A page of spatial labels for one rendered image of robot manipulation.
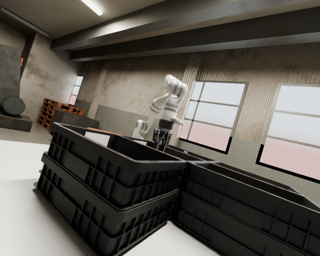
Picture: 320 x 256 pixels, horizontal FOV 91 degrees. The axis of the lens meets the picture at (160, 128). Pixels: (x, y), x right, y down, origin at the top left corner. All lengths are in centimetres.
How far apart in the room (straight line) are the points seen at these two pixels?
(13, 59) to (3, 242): 566
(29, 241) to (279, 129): 300
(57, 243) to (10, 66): 567
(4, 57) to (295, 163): 664
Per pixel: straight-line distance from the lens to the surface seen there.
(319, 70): 340
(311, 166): 303
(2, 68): 598
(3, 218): 57
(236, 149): 307
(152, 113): 117
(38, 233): 52
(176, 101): 77
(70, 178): 51
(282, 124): 308
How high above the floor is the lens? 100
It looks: 1 degrees up
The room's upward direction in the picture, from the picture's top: 17 degrees clockwise
